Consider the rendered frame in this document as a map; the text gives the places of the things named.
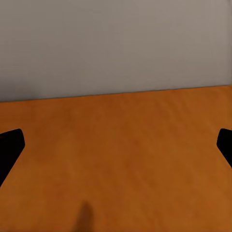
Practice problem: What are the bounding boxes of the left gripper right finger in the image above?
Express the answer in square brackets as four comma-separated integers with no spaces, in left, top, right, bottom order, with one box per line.
[217,129,232,167]

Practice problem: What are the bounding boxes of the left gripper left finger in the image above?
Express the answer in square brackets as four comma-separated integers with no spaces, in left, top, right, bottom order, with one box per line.
[0,128,25,186]

